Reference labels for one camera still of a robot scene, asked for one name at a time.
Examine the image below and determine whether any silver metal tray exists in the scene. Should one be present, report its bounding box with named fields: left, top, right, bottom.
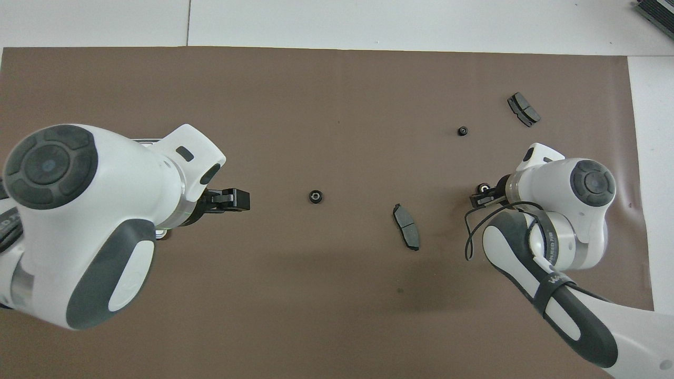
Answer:
left=129, top=138, right=173, bottom=241

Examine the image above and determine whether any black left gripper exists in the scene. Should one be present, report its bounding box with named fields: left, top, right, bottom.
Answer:
left=182, top=188, right=251, bottom=228

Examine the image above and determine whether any short grey brake pad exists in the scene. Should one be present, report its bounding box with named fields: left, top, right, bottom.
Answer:
left=507, top=92, right=541, bottom=128

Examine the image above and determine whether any dark ribbed device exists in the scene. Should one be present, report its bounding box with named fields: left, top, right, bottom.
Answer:
left=635, top=0, right=674, bottom=40

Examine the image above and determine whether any brown table mat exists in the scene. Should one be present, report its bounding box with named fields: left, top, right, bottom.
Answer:
left=0, top=46, right=663, bottom=379

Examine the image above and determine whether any long grey brake pad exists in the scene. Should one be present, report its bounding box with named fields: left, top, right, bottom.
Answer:
left=393, top=203, right=420, bottom=252

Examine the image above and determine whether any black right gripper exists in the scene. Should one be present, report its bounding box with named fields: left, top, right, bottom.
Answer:
left=470, top=175, right=514, bottom=207

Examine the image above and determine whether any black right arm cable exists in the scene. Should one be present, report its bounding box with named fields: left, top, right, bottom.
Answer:
left=464, top=201, right=611, bottom=303

